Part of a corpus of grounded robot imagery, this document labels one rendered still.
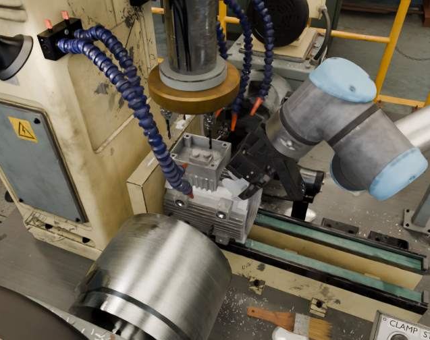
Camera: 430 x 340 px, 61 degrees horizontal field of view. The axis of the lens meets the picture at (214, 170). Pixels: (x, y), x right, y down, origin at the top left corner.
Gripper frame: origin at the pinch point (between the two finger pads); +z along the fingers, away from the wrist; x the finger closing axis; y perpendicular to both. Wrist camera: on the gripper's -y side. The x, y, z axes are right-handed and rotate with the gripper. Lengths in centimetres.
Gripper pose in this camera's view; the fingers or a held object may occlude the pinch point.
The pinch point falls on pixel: (237, 196)
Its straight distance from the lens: 81.0
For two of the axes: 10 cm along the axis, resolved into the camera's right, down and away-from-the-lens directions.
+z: -4.5, 5.1, 7.3
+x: -3.8, 6.3, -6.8
